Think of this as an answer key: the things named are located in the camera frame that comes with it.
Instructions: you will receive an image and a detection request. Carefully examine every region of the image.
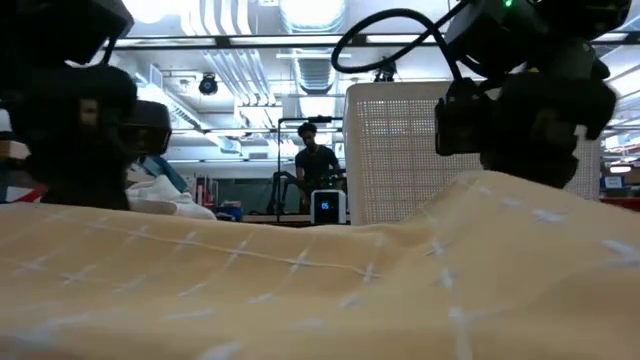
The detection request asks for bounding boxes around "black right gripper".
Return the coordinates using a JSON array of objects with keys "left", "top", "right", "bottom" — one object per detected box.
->
[{"left": 479, "top": 69, "right": 619, "bottom": 190}]

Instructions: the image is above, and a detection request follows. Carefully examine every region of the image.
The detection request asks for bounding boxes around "black ceiling spotlight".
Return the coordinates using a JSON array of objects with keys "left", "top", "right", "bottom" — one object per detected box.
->
[{"left": 198, "top": 72, "right": 220, "bottom": 96}]

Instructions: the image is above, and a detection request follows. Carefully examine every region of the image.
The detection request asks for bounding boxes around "yellow checked towel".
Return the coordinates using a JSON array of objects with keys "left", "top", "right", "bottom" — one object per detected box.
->
[{"left": 0, "top": 169, "right": 640, "bottom": 360}]

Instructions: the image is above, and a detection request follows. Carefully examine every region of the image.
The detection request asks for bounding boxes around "white device with display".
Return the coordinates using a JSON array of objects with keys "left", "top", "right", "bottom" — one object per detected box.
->
[{"left": 309, "top": 189, "right": 348, "bottom": 226}]

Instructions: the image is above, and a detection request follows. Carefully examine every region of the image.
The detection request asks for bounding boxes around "red plastic crate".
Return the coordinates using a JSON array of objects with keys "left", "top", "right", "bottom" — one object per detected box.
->
[{"left": 599, "top": 196, "right": 640, "bottom": 210}]

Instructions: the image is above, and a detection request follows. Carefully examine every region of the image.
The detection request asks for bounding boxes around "black background rig frame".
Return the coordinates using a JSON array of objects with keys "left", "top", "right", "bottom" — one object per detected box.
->
[{"left": 276, "top": 114, "right": 347, "bottom": 216}]

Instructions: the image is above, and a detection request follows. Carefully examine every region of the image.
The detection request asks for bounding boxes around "white plastic bin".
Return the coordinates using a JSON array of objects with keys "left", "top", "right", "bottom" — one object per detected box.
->
[{"left": 342, "top": 79, "right": 604, "bottom": 226}]

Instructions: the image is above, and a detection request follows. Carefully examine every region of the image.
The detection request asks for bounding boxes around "black overhead camera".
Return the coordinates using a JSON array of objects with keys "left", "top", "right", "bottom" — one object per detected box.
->
[{"left": 373, "top": 55, "right": 399, "bottom": 84}]

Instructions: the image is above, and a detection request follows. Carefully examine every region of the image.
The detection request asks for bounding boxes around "white crumpled towel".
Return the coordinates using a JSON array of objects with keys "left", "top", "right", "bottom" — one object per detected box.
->
[{"left": 124, "top": 174, "right": 218, "bottom": 221}]

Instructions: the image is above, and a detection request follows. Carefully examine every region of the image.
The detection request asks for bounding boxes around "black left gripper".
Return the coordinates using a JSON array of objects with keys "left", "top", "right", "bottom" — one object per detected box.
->
[{"left": 9, "top": 62, "right": 139, "bottom": 211}]

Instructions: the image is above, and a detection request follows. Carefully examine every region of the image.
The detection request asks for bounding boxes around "silver ventilation duct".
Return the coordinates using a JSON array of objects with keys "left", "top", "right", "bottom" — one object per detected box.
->
[{"left": 278, "top": 0, "right": 347, "bottom": 96}]

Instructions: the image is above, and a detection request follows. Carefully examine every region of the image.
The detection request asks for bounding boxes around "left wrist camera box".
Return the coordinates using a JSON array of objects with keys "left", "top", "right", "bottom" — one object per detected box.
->
[{"left": 119, "top": 99, "right": 174, "bottom": 156}]

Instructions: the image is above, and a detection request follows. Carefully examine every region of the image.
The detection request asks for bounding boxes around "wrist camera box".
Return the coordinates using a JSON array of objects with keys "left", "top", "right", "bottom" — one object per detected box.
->
[
  {"left": 434, "top": 79, "right": 484, "bottom": 156},
  {"left": 119, "top": 99, "right": 174, "bottom": 156}
]

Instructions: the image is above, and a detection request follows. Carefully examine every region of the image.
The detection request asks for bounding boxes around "person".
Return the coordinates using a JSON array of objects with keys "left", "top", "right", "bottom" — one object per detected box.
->
[{"left": 293, "top": 122, "right": 347, "bottom": 215}]

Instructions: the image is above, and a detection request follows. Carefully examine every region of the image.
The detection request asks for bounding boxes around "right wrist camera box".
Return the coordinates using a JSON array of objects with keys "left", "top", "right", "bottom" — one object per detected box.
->
[{"left": 434, "top": 79, "right": 484, "bottom": 156}]

